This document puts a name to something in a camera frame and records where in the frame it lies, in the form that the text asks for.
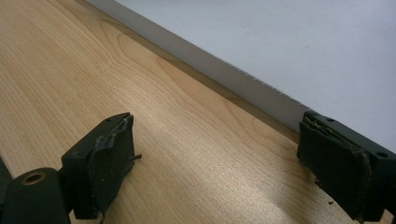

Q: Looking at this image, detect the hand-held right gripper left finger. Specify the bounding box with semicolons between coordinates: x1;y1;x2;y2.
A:
61;112;143;220

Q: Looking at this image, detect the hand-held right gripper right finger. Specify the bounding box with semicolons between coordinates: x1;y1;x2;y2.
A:
296;110;396;222

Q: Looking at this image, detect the pale grey foam board mat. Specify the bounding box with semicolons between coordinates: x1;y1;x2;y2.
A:
85;0;396;153

